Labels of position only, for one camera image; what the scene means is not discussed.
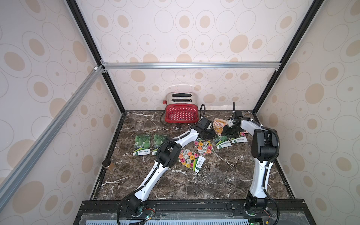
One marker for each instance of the orange striped seed packet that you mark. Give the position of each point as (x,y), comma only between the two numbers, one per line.
(218,125)

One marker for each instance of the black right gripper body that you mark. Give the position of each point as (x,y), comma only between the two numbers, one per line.
(232,131)

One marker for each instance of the flower seed packet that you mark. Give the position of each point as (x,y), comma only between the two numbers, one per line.
(241,139)
(203,147)
(191,160)

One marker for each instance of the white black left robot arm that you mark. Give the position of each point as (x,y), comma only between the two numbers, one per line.
(166,157)

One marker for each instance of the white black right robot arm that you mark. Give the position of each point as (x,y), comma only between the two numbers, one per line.
(264,149)

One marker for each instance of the left diagonal aluminium rail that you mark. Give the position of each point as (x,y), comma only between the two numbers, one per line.
(23,168)

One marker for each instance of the brown bottle black cap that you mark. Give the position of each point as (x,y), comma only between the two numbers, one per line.
(109,165)

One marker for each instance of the red polka dot toaster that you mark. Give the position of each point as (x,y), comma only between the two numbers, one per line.
(181,107)

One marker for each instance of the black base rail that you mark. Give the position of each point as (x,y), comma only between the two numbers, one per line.
(195,212)

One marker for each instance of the horizontal aluminium rail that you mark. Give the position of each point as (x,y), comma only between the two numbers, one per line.
(189,65)

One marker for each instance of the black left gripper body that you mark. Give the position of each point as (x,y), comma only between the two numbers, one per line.
(209,135)

